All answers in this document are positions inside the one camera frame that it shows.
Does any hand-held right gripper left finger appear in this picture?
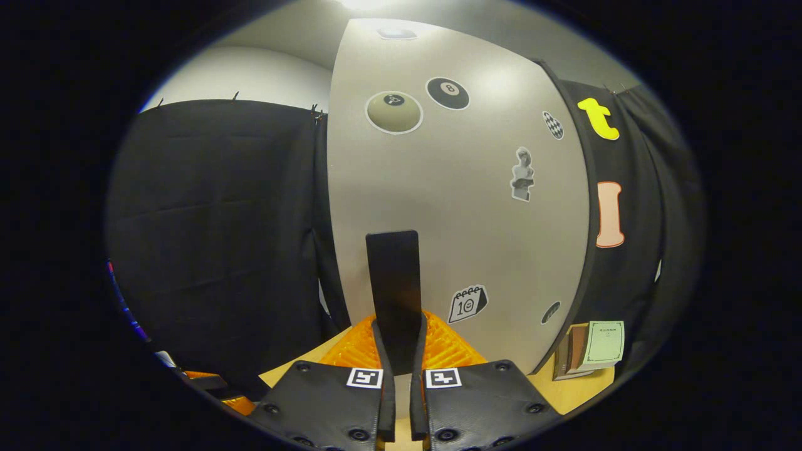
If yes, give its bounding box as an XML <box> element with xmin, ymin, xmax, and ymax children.
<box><xmin>247</xmin><ymin>313</ymin><xmax>397</xmax><ymax>451</ymax></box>

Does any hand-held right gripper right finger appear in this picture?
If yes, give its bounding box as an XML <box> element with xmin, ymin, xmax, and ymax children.
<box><xmin>410</xmin><ymin>311</ymin><xmax>565</xmax><ymax>451</ymax></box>

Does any black cabinet door handle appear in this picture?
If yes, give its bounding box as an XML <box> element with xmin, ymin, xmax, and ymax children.
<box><xmin>365</xmin><ymin>230</ymin><xmax>424</xmax><ymax>376</ymax></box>

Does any grey cabinet door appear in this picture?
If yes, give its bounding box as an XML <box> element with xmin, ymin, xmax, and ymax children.
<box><xmin>327</xmin><ymin>18</ymin><xmax>593</xmax><ymax>376</ymax></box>

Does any brown book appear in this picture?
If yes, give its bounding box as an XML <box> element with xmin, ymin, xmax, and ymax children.
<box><xmin>566</xmin><ymin>324</ymin><xmax>590</xmax><ymax>376</ymax></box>

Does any black backdrop cloth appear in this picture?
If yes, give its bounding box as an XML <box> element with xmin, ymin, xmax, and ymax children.
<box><xmin>105</xmin><ymin>97</ymin><xmax>352</xmax><ymax>402</ymax></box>
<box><xmin>533</xmin><ymin>60</ymin><xmax>706</xmax><ymax>376</ymax></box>

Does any pale green book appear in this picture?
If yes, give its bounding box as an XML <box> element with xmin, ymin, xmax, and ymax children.
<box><xmin>575</xmin><ymin>321</ymin><xmax>626</xmax><ymax>374</ymax></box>

